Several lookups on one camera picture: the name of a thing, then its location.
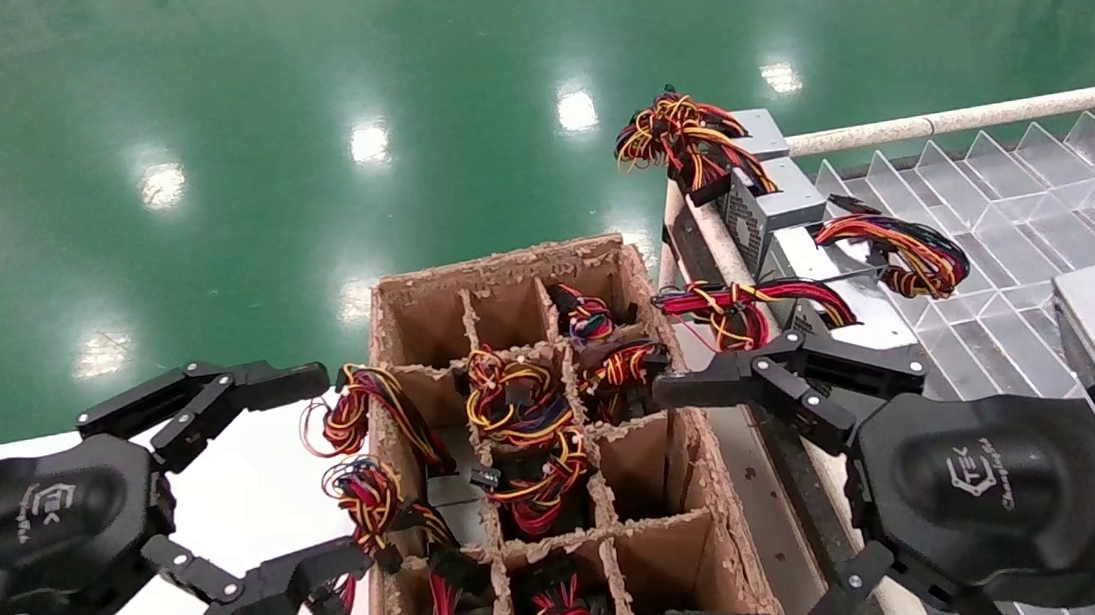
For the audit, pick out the clear acrylic divider tray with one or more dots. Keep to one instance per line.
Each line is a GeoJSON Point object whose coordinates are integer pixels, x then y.
{"type": "Point", "coordinates": [989, 195]}

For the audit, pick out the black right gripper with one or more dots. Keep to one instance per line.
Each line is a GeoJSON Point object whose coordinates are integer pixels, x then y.
{"type": "Point", "coordinates": [988, 496]}

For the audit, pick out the brown cardboard divider box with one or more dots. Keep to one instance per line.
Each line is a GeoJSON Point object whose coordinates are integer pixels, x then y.
{"type": "Point", "coordinates": [672, 557]}

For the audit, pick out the cart with foam-wrapped rails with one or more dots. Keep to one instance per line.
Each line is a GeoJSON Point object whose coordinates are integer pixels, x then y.
{"type": "Point", "coordinates": [941, 121]}

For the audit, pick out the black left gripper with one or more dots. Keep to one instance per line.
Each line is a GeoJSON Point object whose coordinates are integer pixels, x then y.
{"type": "Point", "coordinates": [37, 537]}

